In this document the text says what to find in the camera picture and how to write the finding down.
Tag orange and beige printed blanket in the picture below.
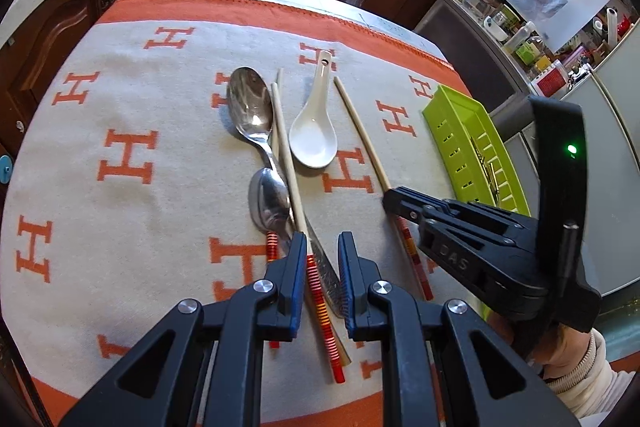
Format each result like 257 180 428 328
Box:
0 0 506 413

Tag large steel spoon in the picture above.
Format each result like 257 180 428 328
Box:
226 66 347 319

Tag white cabinet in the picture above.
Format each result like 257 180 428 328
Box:
500 52 640 298

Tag grey steel kitchen appliance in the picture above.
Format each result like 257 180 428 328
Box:
415 0 531 138

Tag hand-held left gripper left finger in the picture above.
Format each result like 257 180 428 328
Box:
59 231 308 427

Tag light wooden chopstick striped end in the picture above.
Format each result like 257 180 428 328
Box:
270 82 348 384
266 67 285 349
333 76 435 302

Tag row of jars and bottles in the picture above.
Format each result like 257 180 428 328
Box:
460 0 640 98

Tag small steel spoon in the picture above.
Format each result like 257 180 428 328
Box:
248 167 296 255

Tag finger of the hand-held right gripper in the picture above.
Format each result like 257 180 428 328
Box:
399 186 539 231
382 192 472 229

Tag white ceramic spoon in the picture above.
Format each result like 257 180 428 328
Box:
288 50 339 169

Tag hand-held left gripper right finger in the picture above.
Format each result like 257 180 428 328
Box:
336 231 583 427

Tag green plastic utensil tray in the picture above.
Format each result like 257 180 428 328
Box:
420 84 532 217

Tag yellow wooden chopstick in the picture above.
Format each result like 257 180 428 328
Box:
470 137 503 205

